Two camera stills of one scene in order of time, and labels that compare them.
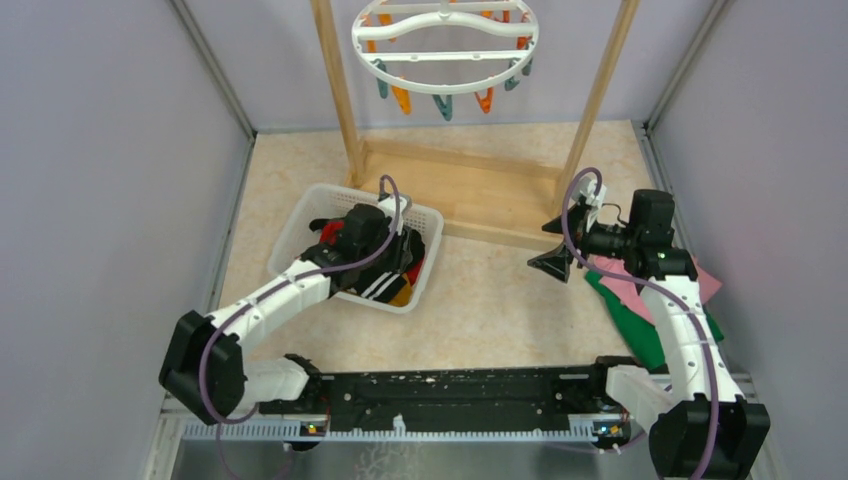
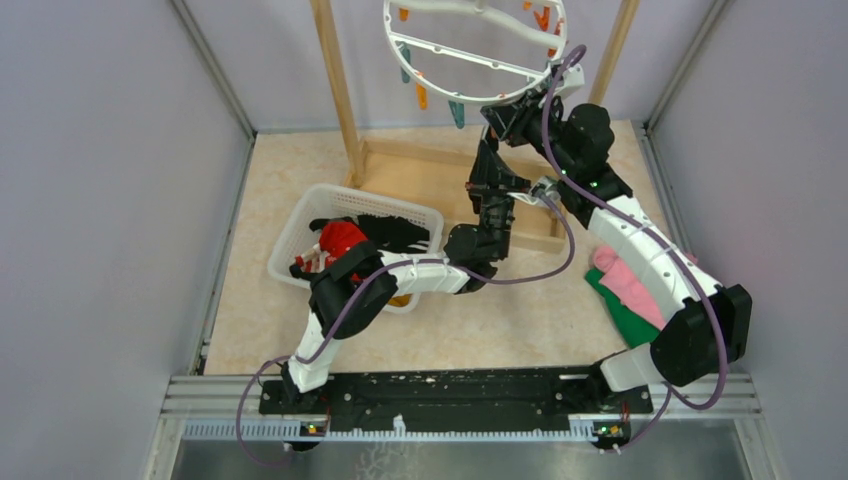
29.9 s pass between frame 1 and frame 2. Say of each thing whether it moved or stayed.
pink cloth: stayed
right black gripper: moved
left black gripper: moved
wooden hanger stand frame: stayed
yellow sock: stayed
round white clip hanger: moved
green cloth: stayed
